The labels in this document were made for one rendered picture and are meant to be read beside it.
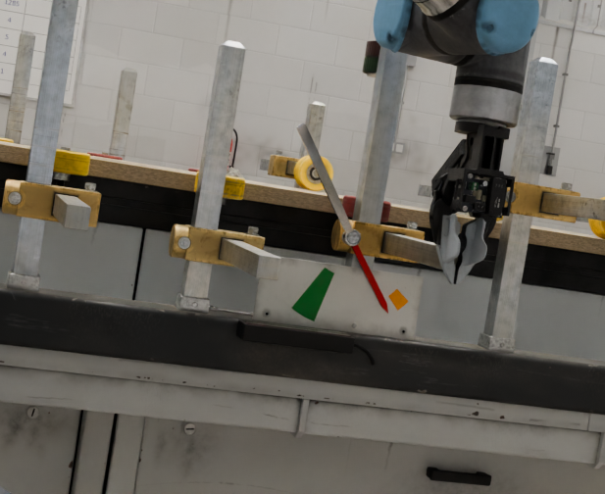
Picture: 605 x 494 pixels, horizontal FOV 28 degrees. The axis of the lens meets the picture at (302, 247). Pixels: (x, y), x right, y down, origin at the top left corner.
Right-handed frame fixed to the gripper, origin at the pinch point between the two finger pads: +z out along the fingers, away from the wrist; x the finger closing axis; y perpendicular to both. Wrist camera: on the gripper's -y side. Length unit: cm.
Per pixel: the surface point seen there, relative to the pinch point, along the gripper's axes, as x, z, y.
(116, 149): -34, -13, -135
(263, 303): -19.0, 9.3, -26.0
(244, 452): -12, 37, -53
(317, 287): -11.1, 5.8, -25.9
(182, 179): -31, -7, -46
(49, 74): -55, -19, -26
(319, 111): 13, -30, -135
